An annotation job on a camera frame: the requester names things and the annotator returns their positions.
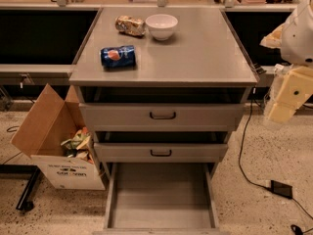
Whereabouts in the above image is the white ceramic bowl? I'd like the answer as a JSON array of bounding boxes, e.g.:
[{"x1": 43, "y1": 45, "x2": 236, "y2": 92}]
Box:
[{"x1": 146, "y1": 14, "x2": 178, "y2": 41}]

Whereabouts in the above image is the grey top drawer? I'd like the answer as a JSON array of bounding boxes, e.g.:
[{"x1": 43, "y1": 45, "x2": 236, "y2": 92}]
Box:
[{"x1": 79, "y1": 103, "x2": 244, "y2": 131}]

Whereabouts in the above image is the cardboard box with trash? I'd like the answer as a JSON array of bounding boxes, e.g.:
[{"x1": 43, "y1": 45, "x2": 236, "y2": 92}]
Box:
[{"x1": 11, "y1": 84, "x2": 105, "y2": 190}]

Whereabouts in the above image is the crumpled gold snack bag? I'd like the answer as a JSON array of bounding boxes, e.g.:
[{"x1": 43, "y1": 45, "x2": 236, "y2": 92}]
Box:
[{"x1": 115, "y1": 16, "x2": 146, "y2": 37}]

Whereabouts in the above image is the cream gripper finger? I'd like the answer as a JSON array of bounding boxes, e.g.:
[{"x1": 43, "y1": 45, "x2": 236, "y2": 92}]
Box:
[
  {"x1": 266, "y1": 66, "x2": 313, "y2": 124},
  {"x1": 260, "y1": 24, "x2": 283, "y2": 49}
]

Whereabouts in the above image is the black power cable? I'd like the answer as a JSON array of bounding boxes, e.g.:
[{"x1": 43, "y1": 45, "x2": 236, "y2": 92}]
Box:
[{"x1": 238, "y1": 88, "x2": 313, "y2": 235}]

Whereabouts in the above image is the grey drawer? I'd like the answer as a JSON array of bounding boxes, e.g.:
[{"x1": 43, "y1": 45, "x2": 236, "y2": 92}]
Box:
[
  {"x1": 94, "y1": 143, "x2": 228, "y2": 163},
  {"x1": 93, "y1": 163, "x2": 230, "y2": 235},
  {"x1": 79, "y1": 103, "x2": 244, "y2": 131}
]

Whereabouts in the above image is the grey bottom drawer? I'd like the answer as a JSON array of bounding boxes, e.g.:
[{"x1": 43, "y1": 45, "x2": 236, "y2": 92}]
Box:
[{"x1": 93, "y1": 163, "x2": 230, "y2": 235}]

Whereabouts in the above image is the black table leg base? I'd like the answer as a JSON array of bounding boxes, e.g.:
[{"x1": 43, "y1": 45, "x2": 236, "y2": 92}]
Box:
[{"x1": 0, "y1": 164, "x2": 42, "y2": 212}]

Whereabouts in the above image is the blue pepsi can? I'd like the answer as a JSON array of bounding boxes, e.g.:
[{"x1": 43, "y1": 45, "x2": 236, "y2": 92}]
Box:
[{"x1": 100, "y1": 45, "x2": 136, "y2": 68}]

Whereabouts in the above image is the grey middle drawer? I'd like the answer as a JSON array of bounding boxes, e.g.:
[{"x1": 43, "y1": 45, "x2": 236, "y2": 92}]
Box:
[{"x1": 94, "y1": 143, "x2": 228, "y2": 163}]

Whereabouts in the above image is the grey drawer cabinet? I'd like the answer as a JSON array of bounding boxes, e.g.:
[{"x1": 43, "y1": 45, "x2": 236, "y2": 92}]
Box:
[{"x1": 68, "y1": 6, "x2": 259, "y2": 178}]

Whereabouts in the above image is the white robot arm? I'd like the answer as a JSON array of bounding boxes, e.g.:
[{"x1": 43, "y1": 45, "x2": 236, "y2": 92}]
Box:
[{"x1": 260, "y1": 0, "x2": 313, "y2": 124}]

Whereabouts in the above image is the black power adapter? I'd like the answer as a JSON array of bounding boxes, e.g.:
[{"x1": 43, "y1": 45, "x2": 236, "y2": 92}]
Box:
[{"x1": 270, "y1": 180, "x2": 292, "y2": 199}]

